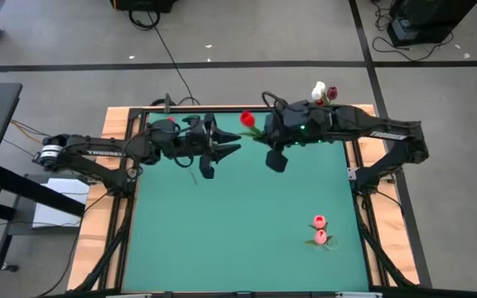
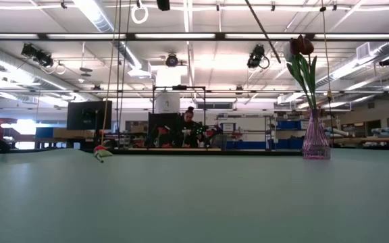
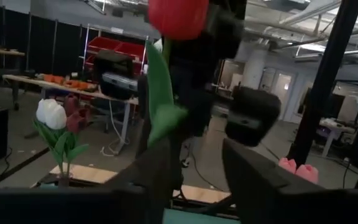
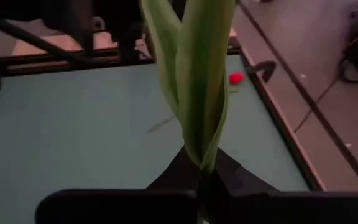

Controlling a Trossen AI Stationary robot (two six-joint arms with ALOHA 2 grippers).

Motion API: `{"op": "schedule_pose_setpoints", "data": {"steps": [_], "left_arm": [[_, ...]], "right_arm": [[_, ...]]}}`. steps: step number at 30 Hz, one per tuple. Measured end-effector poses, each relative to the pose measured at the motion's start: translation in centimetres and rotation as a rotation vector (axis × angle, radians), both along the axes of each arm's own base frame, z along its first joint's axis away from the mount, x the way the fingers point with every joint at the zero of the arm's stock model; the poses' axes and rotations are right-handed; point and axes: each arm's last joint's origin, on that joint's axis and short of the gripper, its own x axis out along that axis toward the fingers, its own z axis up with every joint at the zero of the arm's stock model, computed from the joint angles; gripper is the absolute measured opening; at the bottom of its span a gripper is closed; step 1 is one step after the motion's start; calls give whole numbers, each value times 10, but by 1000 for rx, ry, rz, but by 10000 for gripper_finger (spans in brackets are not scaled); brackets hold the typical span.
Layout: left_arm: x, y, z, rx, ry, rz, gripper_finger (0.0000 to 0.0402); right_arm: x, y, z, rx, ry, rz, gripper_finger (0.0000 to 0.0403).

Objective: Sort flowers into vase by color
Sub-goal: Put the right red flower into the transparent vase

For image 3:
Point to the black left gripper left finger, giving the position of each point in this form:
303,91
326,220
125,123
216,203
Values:
157,174

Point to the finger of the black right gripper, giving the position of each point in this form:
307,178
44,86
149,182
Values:
142,118
197,105

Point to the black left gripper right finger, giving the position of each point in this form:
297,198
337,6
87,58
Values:
253,186

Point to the pink artificial tulip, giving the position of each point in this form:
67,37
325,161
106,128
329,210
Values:
287,165
308,172

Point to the dark red artificial tulip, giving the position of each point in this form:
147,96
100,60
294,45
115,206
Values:
71,105
74,123

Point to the white artificial tulip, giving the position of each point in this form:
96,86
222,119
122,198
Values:
57,118
43,110

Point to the bright red artificial tulip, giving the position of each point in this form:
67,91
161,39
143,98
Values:
179,18

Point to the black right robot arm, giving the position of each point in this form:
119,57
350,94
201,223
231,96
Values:
228,28

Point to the purple glass vase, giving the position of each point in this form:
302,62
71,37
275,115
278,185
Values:
63,181

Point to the black and grey case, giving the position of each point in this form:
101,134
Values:
113,68

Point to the green table mat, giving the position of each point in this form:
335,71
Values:
197,217

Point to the red storage bin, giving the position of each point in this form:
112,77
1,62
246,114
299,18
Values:
102,44
132,51

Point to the orange plastic part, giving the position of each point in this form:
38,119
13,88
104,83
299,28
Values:
76,84
53,78

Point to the white side table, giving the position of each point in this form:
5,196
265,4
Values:
334,124

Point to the metal shelf rack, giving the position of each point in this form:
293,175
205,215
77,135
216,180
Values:
86,49

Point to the long wooden work table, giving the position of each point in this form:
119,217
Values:
42,83

